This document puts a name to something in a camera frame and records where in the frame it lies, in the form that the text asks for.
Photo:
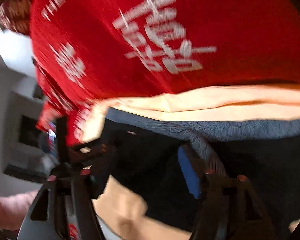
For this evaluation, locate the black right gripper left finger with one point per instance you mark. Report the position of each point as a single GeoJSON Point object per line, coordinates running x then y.
{"type": "Point", "coordinates": [47, 217]}

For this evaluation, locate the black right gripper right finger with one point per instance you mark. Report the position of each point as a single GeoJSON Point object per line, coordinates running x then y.
{"type": "Point", "coordinates": [229, 208]}

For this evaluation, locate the black pants with grey trim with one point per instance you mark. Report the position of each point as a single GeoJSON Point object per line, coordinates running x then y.
{"type": "Point", "coordinates": [266, 151]}

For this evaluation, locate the person's left hand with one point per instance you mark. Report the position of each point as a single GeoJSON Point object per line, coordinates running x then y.
{"type": "Point", "coordinates": [13, 209]}

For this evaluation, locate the cream cushion cover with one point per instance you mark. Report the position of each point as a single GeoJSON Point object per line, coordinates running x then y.
{"type": "Point", "coordinates": [201, 116]}

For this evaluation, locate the red blanket with white characters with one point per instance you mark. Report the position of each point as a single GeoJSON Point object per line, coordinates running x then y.
{"type": "Point", "coordinates": [88, 50]}

